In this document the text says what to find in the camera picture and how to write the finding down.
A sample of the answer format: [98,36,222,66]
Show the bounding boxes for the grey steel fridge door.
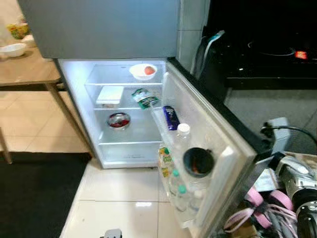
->
[151,59,278,238]

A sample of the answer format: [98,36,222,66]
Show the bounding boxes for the glass fridge shelf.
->
[92,86,164,112]
[84,63,165,87]

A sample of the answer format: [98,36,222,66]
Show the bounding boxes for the clear fridge crisper drawer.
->
[98,141,162,168]

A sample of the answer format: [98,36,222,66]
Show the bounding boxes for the grey steel fridge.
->
[17,0,182,170]

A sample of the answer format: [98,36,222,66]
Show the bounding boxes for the grey kitchen counter black top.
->
[201,0,317,155]

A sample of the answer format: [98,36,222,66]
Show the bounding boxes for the black induction hob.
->
[223,35,317,83]

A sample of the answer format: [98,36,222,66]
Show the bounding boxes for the open cardboard box white contents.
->
[255,169,278,193]

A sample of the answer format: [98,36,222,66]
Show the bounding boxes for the dark plastic cup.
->
[183,147,215,179]

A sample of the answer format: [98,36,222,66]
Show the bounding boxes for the clear bottle white cap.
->
[174,123,193,155]
[191,189,205,215]

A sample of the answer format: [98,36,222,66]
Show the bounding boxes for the dark blue drink carton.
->
[163,105,180,132]

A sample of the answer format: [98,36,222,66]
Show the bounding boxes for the clear bottle teal cap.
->
[176,184,192,215]
[170,169,182,198]

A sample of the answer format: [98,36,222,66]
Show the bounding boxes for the green yellow drink carton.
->
[158,144,174,179]

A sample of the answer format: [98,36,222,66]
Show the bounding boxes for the green white food packet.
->
[132,88,160,111]

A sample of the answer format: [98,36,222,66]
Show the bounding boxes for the white round bowl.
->
[0,43,27,59]
[129,63,158,81]

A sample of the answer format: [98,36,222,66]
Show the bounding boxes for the steel bowl red contents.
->
[107,112,131,131]

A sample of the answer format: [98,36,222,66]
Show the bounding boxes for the white flat food container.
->
[96,86,125,109]

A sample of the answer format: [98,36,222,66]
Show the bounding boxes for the light wooden dining table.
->
[0,27,95,165]

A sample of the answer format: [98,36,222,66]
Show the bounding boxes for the green yellow noodle cup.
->
[6,22,30,41]

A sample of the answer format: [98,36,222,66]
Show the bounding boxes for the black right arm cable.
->
[261,124,317,146]

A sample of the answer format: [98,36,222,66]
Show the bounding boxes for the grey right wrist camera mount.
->
[267,118,291,155]

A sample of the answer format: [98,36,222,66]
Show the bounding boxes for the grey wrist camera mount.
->
[102,229,123,238]
[267,118,291,155]

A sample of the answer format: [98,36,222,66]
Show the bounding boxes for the white teal handled tool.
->
[196,30,226,78]

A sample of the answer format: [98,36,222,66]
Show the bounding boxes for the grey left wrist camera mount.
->
[102,229,123,238]

